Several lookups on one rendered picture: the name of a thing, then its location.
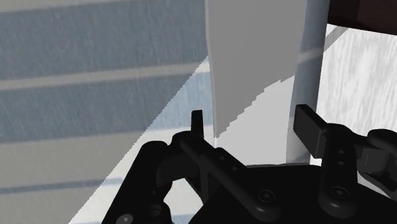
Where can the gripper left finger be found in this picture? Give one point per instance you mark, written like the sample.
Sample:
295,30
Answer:
217,161

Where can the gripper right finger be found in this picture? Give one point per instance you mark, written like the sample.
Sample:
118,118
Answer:
338,149

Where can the dark brown wooden furniture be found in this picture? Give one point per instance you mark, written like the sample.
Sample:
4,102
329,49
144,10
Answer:
366,14

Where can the white furniture panel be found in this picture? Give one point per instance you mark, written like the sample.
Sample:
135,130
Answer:
251,52

